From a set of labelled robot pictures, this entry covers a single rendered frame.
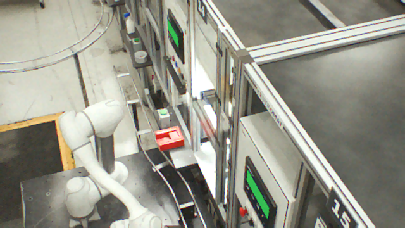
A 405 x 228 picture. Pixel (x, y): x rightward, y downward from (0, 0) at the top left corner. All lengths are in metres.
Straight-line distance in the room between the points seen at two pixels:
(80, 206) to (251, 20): 1.48
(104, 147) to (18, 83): 2.77
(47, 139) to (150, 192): 1.68
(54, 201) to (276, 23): 1.81
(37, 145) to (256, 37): 2.93
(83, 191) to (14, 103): 2.34
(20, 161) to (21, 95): 0.92
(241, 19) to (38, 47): 3.94
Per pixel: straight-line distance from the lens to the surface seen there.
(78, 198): 2.75
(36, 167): 4.22
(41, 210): 3.05
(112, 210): 2.93
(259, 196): 1.76
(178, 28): 2.42
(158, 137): 2.93
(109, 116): 2.32
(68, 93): 4.88
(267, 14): 1.99
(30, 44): 5.72
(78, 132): 2.28
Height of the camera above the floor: 3.02
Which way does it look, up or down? 43 degrees down
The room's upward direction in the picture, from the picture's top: straight up
